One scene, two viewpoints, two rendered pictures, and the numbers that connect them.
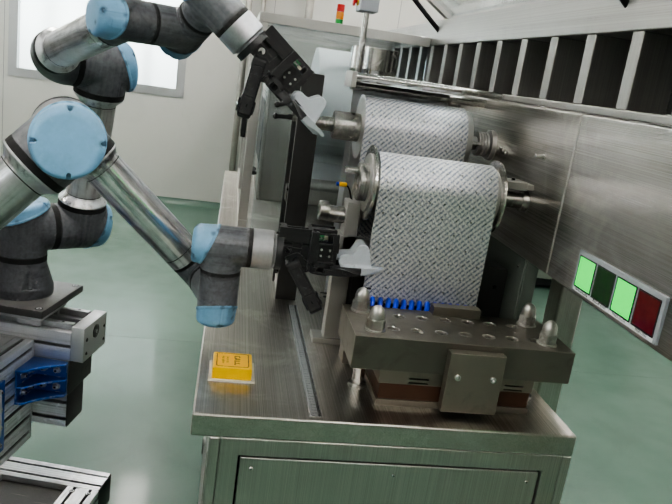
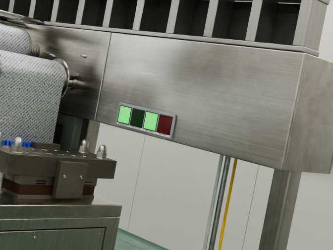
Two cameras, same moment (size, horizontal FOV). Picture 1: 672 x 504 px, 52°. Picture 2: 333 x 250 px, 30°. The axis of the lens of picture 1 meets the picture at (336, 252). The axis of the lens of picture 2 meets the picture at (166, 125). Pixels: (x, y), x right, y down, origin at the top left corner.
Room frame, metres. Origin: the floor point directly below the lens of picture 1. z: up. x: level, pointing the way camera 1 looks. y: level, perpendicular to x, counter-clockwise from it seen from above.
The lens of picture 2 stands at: (-0.53, 0.64, 1.28)
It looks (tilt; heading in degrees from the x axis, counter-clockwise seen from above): 3 degrees down; 323
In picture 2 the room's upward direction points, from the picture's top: 11 degrees clockwise
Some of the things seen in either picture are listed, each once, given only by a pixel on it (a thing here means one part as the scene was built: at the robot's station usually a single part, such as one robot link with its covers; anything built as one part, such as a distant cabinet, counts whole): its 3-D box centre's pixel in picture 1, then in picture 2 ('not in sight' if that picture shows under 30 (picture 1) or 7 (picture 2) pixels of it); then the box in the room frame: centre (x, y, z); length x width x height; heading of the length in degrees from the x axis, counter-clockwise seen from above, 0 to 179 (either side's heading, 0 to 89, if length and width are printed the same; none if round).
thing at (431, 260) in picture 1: (426, 264); (26, 119); (1.32, -0.18, 1.11); 0.23 x 0.01 x 0.18; 100
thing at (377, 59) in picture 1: (374, 59); not in sight; (2.09, -0.03, 1.50); 0.14 x 0.14 x 0.06
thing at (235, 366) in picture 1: (232, 366); not in sight; (1.16, 0.16, 0.91); 0.07 x 0.07 x 0.02; 10
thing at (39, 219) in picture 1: (25, 225); not in sight; (1.63, 0.76, 0.98); 0.13 x 0.12 x 0.14; 133
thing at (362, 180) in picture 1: (362, 181); not in sight; (1.36, -0.03, 1.25); 0.07 x 0.02 x 0.07; 10
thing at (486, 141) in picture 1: (477, 143); (28, 50); (1.65, -0.29, 1.33); 0.07 x 0.07 x 0.07; 10
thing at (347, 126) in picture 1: (345, 126); not in sight; (1.60, 0.02, 1.33); 0.06 x 0.06 x 0.06; 10
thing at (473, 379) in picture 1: (472, 382); (70, 179); (1.12, -0.27, 0.96); 0.10 x 0.03 x 0.11; 100
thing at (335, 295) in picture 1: (333, 271); not in sight; (1.39, 0.00, 1.05); 0.06 x 0.05 x 0.31; 100
